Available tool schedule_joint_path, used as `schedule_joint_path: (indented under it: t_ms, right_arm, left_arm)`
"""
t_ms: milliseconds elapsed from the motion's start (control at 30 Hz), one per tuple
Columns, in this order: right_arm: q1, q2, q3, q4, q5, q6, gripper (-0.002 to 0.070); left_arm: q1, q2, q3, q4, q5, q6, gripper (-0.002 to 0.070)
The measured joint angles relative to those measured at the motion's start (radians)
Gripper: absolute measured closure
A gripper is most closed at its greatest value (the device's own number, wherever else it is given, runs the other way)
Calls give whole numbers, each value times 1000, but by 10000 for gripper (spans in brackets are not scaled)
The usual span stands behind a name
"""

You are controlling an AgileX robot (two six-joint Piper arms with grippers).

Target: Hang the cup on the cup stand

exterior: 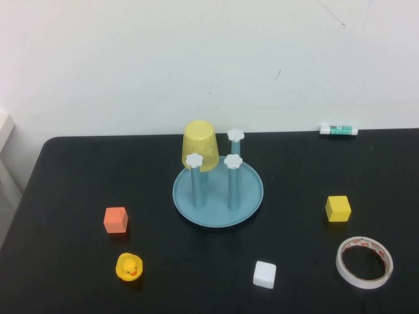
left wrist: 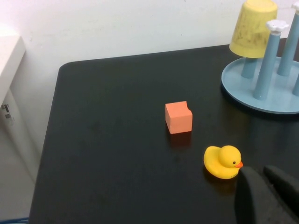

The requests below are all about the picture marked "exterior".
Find yellow plastic cup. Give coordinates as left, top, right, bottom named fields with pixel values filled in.
left=180, top=120, right=219, bottom=173

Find white double-sided tape roll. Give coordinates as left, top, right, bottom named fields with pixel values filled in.
left=335, top=235, right=394, bottom=290

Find yellow rubber duck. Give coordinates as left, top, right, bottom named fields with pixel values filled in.
left=115, top=252, right=144, bottom=282

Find white green glue stick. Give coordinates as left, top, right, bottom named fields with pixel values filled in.
left=319, top=124, right=359, bottom=137

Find white shelf unit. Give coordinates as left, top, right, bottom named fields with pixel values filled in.
left=0, top=110, right=26, bottom=248

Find orange cube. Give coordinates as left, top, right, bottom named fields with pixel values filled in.
left=103, top=206, right=129, bottom=234

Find blue cup stand white caps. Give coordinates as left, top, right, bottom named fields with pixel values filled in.
left=172, top=128, right=264, bottom=228

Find white cube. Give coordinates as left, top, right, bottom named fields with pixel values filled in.
left=253, top=260, right=277, bottom=289

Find yellow cube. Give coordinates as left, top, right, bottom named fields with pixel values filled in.
left=325, top=195, right=352, bottom=223

